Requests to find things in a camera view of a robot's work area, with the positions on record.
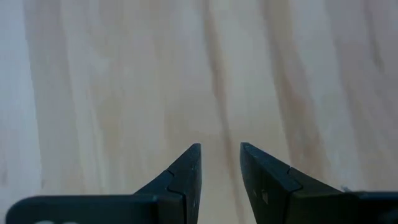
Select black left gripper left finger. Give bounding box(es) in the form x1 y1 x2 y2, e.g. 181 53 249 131
5 142 203 224

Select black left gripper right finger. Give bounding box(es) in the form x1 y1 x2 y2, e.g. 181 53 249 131
239 142 398 224

